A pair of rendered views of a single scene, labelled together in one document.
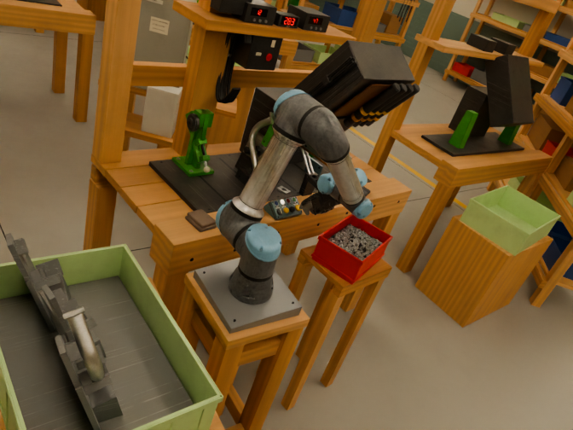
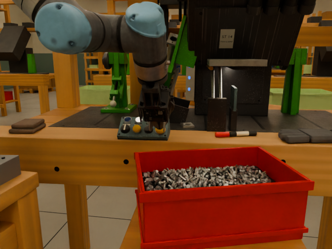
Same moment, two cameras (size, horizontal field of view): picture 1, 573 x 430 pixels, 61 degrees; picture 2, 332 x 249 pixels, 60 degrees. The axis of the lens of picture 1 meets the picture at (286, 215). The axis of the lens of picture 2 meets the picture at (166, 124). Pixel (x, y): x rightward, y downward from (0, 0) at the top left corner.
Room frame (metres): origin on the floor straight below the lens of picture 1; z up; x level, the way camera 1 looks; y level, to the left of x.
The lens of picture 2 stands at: (1.41, -0.73, 1.14)
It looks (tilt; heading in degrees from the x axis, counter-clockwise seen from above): 13 degrees down; 57
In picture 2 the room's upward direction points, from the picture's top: straight up
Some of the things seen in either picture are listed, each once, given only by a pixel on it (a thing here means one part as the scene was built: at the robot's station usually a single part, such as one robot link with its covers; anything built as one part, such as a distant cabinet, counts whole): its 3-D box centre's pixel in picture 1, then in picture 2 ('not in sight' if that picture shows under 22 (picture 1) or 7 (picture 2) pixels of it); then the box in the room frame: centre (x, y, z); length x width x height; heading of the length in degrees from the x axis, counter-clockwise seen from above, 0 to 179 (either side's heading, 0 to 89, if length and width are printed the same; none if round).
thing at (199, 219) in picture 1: (201, 220); (27, 125); (1.54, 0.30, 0.91); 0.10 x 0.08 x 0.03; 55
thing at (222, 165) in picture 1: (272, 173); (204, 119); (2.16, 0.13, 0.89); 1.10 x 0.42 x 0.02; 141
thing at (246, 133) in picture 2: not in sight; (235, 134); (2.06, -0.14, 0.91); 0.13 x 0.02 x 0.02; 155
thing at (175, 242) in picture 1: (305, 216); (205, 159); (1.99, -0.09, 0.82); 1.50 x 0.14 x 0.15; 141
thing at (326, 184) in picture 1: (336, 185); (97, 33); (1.63, -0.14, 1.19); 0.11 x 0.11 x 0.08; 47
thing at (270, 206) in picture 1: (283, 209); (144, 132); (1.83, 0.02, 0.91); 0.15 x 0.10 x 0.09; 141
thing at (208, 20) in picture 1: (273, 25); not in sight; (2.33, 0.33, 1.52); 0.90 x 0.25 x 0.04; 141
